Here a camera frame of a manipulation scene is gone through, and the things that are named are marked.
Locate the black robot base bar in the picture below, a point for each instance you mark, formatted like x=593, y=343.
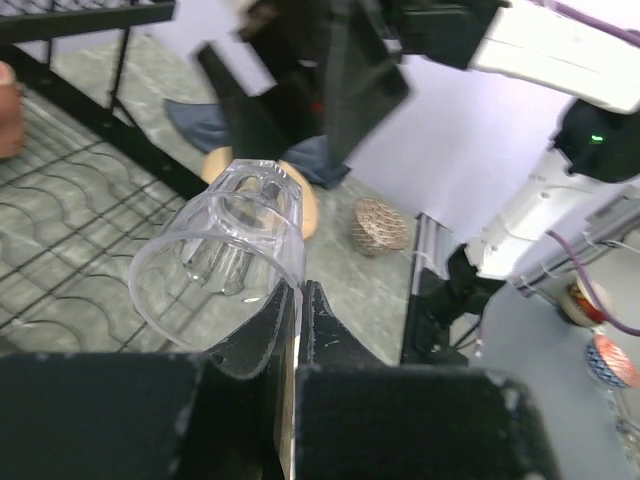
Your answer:
x=434, y=305

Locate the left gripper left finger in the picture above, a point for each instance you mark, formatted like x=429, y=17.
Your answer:
x=220, y=414

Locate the patterned item beyond table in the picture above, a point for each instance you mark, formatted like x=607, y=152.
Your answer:
x=605, y=359

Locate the clear plastic cup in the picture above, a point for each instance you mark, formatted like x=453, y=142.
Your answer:
x=222, y=255

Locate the aluminium frame rail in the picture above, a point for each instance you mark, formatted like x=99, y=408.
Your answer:
x=433, y=244

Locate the blue cloth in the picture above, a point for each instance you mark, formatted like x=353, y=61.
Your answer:
x=205, y=126

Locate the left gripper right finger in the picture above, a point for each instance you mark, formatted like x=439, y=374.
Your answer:
x=358, y=418

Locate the black wire dish rack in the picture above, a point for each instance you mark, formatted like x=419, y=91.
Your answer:
x=90, y=171

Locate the beige bird plate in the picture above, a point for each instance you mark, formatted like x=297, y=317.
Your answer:
x=216, y=161

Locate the red patterned small bowl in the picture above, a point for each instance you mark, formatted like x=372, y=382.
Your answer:
x=377, y=228

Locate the pink coffee mug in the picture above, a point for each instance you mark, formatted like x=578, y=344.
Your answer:
x=12, y=124

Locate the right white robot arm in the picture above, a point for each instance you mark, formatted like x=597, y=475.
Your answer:
x=497, y=117

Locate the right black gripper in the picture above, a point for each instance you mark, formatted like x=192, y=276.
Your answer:
x=323, y=55

